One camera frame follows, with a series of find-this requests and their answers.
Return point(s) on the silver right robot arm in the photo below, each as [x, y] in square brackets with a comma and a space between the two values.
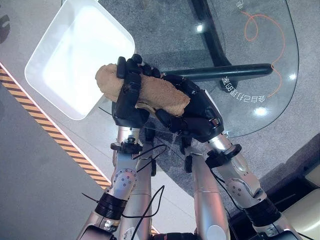
[240, 185]

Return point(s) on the cream sofa cushion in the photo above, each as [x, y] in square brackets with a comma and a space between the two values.
[302, 215]
[313, 176]

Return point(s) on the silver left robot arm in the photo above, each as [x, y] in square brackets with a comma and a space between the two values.
[123, 180]

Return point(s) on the dark robot torso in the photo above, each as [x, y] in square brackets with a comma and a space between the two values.
[172, 236]

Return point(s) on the yellow black hazard tape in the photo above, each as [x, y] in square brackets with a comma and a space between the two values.
[50, 130]

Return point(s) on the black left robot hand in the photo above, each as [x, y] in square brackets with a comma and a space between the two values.
[126, 110]

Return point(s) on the silver right robot leg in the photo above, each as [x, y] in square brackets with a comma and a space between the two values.
[207, 200]

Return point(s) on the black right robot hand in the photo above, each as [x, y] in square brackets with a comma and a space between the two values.
[202, 117]

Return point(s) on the black zip tie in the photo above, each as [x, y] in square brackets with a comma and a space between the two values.
[90, 197]

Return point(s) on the white plastic basket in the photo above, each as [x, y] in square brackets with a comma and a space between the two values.
[75, 62]

